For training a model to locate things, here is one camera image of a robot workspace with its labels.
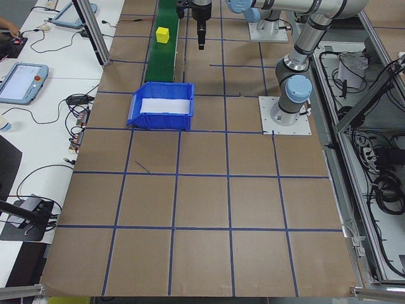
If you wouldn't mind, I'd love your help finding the yellow foam block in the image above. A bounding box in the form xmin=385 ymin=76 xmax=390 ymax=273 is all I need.
xmin=156 ymin=27 xmax=171 ymax=45

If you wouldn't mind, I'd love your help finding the bystander forearm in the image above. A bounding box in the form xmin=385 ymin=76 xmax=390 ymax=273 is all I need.
xmin=0 ymin=16 xmax=19 ymax=35

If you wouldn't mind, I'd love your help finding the green conveyor belt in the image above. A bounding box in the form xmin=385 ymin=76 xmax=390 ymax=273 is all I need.
xmin=144 ymin=0 xmax=181 ymax=84

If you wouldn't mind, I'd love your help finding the blue plastic storage bin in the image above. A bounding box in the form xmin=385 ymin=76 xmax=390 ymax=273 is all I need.
xmin=126 ymin=81 xmax=196 ymax=132

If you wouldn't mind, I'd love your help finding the blue-grey teach pendant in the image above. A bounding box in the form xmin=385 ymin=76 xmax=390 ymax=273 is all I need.
xmin=0 ymin=62 xmax=49 ymax=106
xmin=50 ymin=0 xmax=97 ymax=30

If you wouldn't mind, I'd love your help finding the brown terminal strip board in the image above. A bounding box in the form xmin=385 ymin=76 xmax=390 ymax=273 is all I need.
xmin=68 ymin=130 xmax=85 ymax=155
xmin=77 ymin=106 xmax=92 ymax=127

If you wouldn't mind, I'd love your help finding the white plastic bag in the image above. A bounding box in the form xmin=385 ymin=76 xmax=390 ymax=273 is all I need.
xmin=337 ymin=51 xmax=368 ymax=90

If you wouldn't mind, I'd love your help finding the white desk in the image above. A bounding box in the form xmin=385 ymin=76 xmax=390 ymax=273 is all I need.
xmin=0 ymin=0 xmax=127 ymax=297

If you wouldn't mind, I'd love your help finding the black desk mat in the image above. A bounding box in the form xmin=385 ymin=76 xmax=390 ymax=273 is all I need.
xmin=0 ymin=30 xmax=28 ymax=60

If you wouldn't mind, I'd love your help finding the large black panel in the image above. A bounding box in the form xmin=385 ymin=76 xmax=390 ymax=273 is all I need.
xmin=0 ymin=134 xmax=23 ymax=203

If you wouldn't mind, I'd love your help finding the small dark electronics box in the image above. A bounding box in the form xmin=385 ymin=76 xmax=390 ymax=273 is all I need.
xmin=22 ymin=195 xmax=44 ymax=212

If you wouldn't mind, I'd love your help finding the black stand pole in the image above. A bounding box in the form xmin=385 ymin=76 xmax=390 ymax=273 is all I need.
xmin=0 ymin=199 xmax=44 ymax=222

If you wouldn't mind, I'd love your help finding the aluminium corner profile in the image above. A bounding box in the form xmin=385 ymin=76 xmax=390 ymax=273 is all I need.
xmin=349 ymin=282 xmax=405 ymax=300
xmin=0 ymin=283 xmax=47 ymax=298

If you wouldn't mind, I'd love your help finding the red and black wire pair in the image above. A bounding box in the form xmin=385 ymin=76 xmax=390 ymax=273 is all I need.
xmin=117 ymin=17 xmax=156 ymax=24

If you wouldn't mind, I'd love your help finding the white square base plate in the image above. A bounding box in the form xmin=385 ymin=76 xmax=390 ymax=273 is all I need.
xmin=248 ymin=20 xmax=290 ymax=43
xmin=258 ymin=96 xmax=313 ymax=137

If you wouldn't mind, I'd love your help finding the aluminium profile post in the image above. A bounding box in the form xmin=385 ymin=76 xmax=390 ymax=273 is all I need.
xmin=72 ymin=0 xmax=112 ymax=67

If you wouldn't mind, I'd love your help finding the metal bar V-shaped frame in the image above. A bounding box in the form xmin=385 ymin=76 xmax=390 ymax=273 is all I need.
xmin=308 ymin=9 xmax=405 ymax=286

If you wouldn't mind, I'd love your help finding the black cable coil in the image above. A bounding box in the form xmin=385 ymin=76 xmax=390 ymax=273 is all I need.
xmin=368 ymin=172 xmax=405 ymax=216

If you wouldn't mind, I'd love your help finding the black stand base plate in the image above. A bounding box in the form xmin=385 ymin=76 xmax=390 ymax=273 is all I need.
xmin=0 ymin=202 xmax=61 ymax=242

